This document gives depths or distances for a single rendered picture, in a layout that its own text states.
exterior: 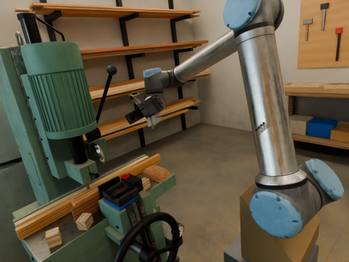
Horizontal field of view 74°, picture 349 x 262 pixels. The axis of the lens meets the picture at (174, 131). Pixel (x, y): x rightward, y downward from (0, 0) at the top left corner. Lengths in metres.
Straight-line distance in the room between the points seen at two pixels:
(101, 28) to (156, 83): 2.54
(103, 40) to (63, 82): 2.79
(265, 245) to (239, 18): 0.83
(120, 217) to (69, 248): 0.18
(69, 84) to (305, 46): 3.25
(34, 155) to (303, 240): 1.14
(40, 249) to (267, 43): 0.92
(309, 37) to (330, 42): 0.26
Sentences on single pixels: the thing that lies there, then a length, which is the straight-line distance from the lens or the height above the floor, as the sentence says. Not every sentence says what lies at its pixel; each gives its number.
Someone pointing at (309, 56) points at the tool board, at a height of 1.20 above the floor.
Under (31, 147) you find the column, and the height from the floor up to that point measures 1.14.
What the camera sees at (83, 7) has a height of 2.02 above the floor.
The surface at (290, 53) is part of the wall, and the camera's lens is 3.77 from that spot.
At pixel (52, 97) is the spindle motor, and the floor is 1.34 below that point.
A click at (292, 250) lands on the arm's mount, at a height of 0.68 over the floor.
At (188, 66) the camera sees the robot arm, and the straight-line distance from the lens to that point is 1.11.
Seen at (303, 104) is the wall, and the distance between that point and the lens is 3.80.
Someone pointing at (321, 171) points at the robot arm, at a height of 1.00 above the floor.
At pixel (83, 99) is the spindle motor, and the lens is 0.86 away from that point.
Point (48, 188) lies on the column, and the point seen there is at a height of 0.94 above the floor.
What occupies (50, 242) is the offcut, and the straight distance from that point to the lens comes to 0.88.
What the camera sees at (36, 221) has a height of 0.94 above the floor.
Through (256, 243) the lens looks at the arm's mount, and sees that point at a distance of 1.09.
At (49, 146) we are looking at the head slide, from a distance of 1.01.
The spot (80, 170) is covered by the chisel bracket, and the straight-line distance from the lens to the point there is 0.93.
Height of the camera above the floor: 1.42
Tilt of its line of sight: 18 degrees down
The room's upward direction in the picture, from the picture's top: 7 degrees counter-clockwise
